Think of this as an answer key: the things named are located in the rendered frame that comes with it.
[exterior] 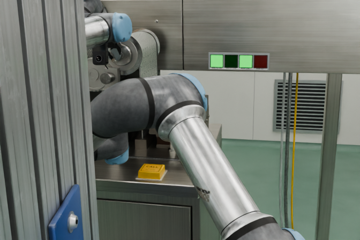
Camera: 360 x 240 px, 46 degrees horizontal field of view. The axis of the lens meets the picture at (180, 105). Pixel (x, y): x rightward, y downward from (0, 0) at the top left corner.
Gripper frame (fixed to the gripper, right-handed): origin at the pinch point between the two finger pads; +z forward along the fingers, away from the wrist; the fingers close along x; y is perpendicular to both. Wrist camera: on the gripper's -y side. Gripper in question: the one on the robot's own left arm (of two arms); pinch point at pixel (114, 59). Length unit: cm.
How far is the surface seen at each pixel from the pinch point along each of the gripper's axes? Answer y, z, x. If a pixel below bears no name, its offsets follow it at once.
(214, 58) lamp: 20.0, 30.4, -30.7
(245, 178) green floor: 26, 224, -39
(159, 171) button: -37.6, 3.8, -20.7
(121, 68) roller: -0.6, 4.9, -1.4
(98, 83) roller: -4.5, 9.7, 8.3
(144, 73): 1.1, 11.3, -8.0
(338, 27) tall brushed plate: 30, 23, -79
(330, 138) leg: 2, 68, -82
